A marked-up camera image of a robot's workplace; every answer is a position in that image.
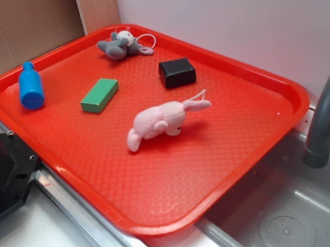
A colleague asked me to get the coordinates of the pink plush bunny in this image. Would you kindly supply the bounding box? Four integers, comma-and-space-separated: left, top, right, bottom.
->
127, 90, 211, 152

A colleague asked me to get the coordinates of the green rectangular block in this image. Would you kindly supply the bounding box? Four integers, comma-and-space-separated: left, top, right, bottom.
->
80, 78, 119, 114

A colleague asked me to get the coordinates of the grey plush toy animal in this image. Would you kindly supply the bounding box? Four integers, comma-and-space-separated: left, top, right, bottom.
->
97, 30, 157, 61

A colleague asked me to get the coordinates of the grey toy sink basin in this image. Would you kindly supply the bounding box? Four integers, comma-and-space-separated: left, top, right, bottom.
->
145, 131, 330, 247

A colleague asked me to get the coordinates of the grey toy faucet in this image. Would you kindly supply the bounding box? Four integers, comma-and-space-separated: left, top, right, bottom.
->
301, 40, 330, 170

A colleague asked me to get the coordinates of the brown cardboard panel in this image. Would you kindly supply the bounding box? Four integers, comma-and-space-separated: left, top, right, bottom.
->
0, 0, 120, 75

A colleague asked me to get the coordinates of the black rectangular block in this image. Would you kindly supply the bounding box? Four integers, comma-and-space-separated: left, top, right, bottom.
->
158, 58, 197, 89

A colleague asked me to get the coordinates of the red plastic tray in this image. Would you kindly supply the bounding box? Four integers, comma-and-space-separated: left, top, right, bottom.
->
0, 24, 309, 236

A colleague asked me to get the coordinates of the blue toy bottle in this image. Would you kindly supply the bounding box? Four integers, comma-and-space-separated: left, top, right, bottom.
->
18, 61, 45, 110

